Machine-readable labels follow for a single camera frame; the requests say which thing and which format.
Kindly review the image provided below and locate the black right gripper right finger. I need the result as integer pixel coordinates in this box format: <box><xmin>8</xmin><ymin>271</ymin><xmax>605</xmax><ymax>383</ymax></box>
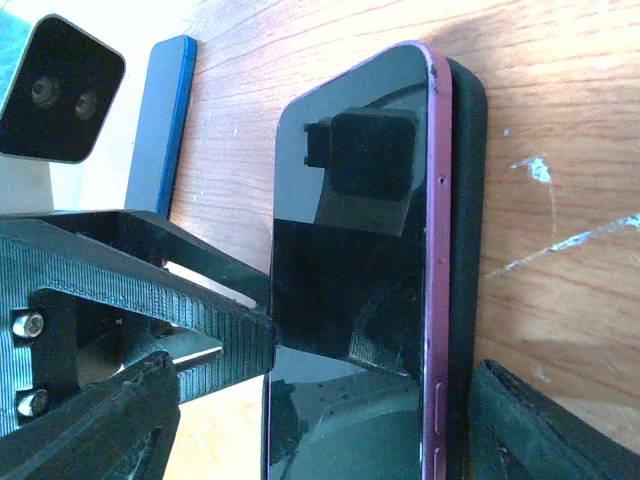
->
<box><xmin>468</xmin><ymin>360</ymin><xmax>639</xmax><ymax>479</ymax></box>

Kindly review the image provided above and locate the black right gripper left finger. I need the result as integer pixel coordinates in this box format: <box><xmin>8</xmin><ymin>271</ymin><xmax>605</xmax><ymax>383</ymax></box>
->
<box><xmin>1</xmin><ymin>210</ymin><xmax>276</xmax><ymax>435</ymax></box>

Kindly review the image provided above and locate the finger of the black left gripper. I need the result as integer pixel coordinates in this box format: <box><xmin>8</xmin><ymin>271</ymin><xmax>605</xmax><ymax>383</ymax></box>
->
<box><xmin>1</xmin><ymin>351</ymin><xmax>180</xmax><ymax>479</ymax></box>

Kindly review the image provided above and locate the purple phone black screen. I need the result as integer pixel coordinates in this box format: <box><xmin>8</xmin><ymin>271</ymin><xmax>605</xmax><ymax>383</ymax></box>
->
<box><xmin>264</xmin><ymin>41</ymin><xmax>452</xmax><ymax>479</ymax></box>

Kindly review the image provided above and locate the black phone case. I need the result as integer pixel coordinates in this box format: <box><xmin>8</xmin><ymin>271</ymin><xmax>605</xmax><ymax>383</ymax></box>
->
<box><xmin>446</xmin><ymin>59</ymin><xmax>488</xmax><ymax>479</ymax></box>

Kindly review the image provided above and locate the lavender phone case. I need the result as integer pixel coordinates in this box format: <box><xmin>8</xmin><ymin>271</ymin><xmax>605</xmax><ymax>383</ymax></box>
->
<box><xmin>1</xmin><ymin>1</ymin><xmax>53</xmax><ymax>215</ymax></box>

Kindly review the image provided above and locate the blue phone black screen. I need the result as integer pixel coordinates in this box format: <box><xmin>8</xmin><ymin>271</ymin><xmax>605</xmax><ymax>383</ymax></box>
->
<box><xmin>125</xmin><ymin>35</ymin><xmax>198</xmax><ymax>218</ymax></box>

